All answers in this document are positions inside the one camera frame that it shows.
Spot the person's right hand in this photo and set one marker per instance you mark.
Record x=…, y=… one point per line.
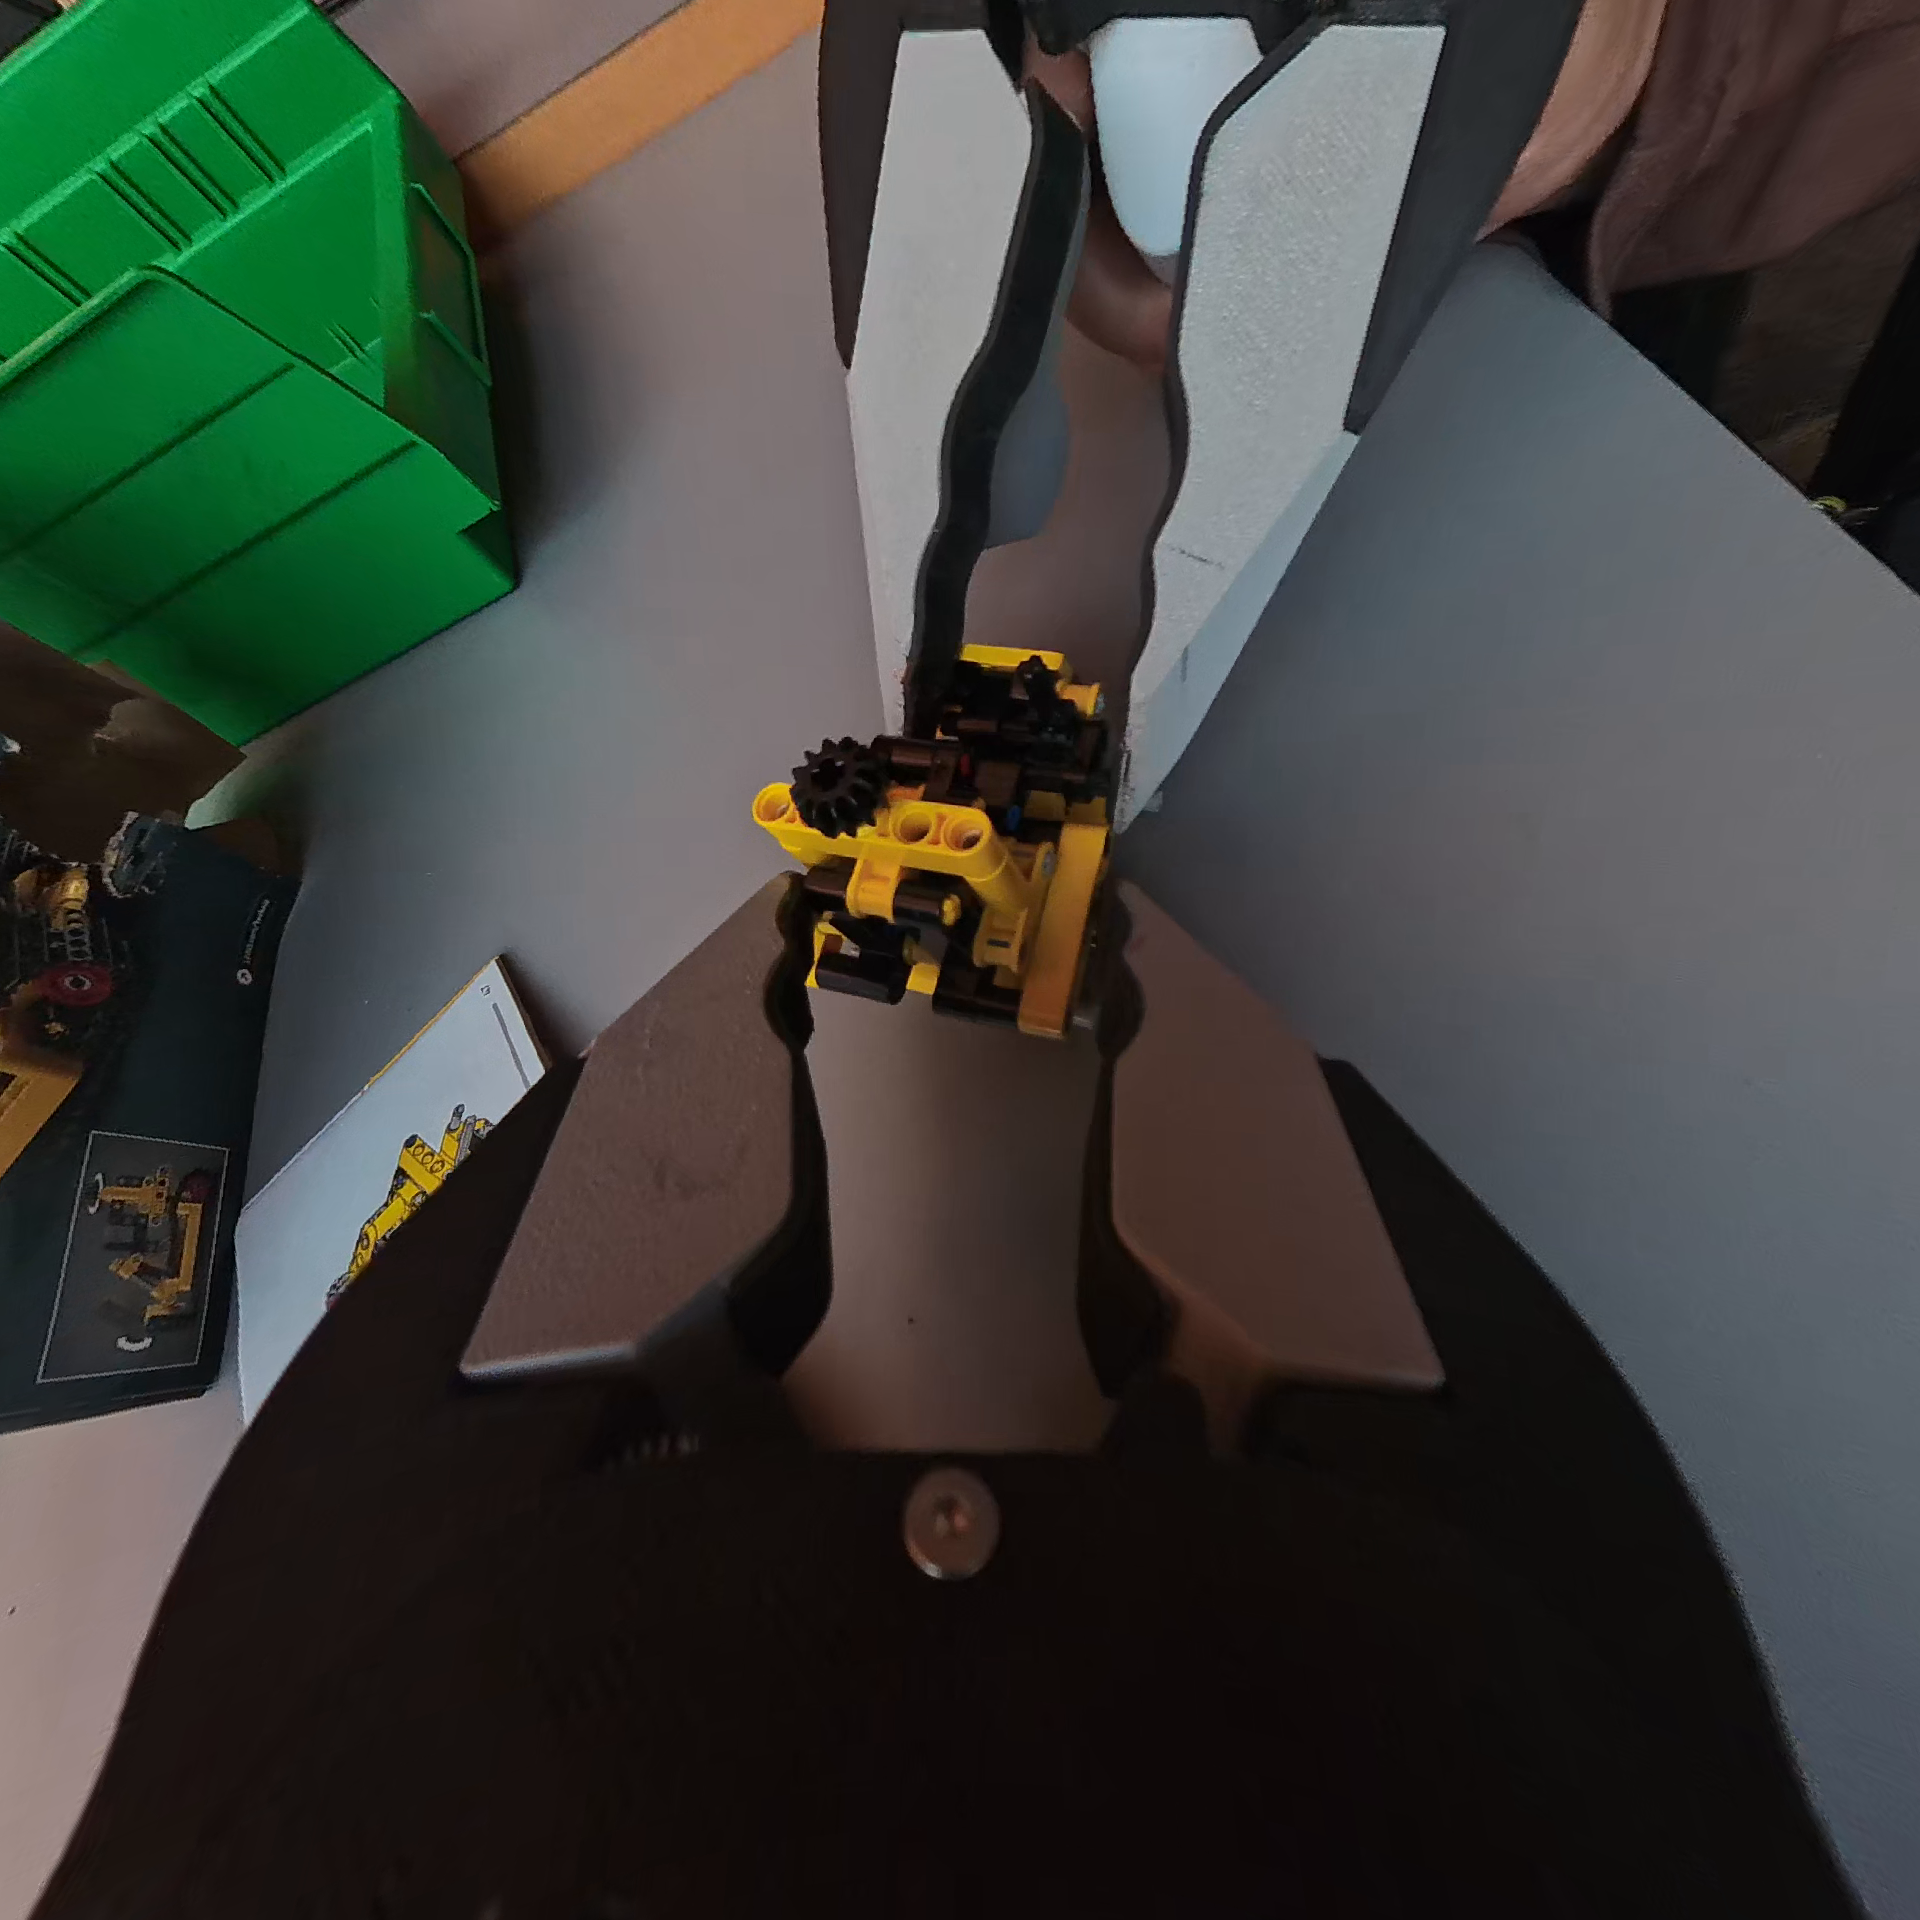
x=1118, y=308

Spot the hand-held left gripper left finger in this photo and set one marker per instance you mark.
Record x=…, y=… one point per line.
x=645, y=1185

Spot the lego instruction booklet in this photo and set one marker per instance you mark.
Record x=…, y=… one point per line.
x=374, y=1154

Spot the green plastic storage bin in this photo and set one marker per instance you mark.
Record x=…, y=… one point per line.
x=254, y=374

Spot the dark lego set box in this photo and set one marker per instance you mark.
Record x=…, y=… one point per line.
x=165, y=1050

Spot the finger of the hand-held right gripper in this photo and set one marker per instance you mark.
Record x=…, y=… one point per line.
x=1290, y=301
x=914, y=330

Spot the person's right forearm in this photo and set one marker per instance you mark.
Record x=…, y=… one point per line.
x=1582, y=104

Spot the yellow black lego model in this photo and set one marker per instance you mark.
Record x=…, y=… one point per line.
x=930, y=863

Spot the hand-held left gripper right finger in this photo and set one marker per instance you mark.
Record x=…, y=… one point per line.
x=1268, y=1215

